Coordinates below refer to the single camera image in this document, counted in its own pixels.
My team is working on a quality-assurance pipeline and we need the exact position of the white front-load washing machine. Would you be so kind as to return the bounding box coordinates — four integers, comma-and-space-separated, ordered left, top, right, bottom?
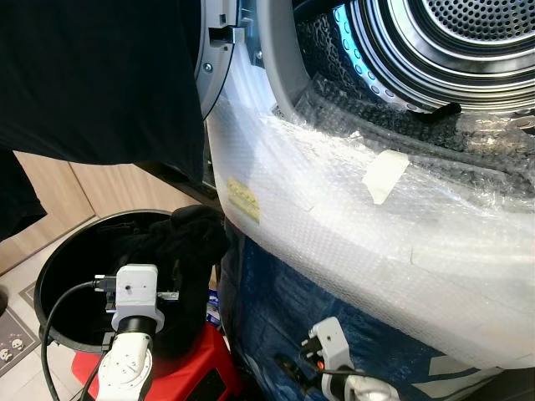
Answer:
194, 0, 535, 401

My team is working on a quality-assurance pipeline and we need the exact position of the blue plastic wrap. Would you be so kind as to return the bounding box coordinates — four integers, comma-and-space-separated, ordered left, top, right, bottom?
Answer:
221, 229, 535, 401

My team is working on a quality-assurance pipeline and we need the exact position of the blue white printed package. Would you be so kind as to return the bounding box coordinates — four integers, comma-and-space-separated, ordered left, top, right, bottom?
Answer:
205, 287, 224, 328

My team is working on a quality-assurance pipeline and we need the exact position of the red plastic stool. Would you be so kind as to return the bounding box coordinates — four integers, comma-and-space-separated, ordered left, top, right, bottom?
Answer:
74, 321, 245, 401

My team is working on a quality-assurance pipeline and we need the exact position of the clear bubble wrap sheet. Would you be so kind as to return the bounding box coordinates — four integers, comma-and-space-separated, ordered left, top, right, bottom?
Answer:
205, 77, 535, 370

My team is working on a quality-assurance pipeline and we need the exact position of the yellow rectangular sticker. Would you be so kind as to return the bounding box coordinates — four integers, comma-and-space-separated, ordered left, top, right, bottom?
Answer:
227, 176, 262, 224

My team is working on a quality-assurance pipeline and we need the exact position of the white tape piece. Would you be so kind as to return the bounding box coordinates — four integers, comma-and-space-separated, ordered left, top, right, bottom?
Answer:
363, 151, 411, 206

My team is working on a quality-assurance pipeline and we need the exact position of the black round bucket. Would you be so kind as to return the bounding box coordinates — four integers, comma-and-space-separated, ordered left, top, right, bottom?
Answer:
35, 209, 223, 370

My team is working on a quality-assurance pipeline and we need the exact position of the light wooden cabinet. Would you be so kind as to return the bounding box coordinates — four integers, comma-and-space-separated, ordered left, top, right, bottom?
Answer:
0, 150, 220, 277

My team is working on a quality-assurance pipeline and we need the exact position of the grey skull print floor mat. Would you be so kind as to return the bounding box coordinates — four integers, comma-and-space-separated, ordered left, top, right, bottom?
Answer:
0, 284, 44, 378

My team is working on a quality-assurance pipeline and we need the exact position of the grey rubber door seal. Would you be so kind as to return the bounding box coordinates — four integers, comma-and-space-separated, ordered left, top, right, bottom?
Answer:
254, 0, 325, 123

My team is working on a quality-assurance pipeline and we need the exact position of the dark hanging garment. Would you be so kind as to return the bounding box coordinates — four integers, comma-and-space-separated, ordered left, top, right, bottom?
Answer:
0, 0, 206, 243

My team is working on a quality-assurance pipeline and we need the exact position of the steel perforated washer drum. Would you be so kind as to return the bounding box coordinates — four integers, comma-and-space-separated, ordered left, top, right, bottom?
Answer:
293, 0, 535, 114

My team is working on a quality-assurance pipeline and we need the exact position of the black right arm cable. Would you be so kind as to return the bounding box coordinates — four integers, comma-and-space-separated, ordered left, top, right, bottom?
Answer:
318, 366, 367, 378

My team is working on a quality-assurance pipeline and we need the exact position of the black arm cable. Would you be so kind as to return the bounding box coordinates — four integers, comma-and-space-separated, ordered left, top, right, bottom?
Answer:
40, 279, 118, 401
318, 366, 367, 378

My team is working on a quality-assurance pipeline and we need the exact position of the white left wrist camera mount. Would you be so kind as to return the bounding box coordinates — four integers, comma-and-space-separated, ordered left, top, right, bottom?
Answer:
115, 264, 166, 312

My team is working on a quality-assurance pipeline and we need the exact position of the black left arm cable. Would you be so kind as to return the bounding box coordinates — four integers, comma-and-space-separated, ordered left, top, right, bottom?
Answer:
40, 279, 118, 401

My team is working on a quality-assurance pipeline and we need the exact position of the grey washer door frame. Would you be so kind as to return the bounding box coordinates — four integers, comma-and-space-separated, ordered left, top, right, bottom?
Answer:
194, 0, 262, 131

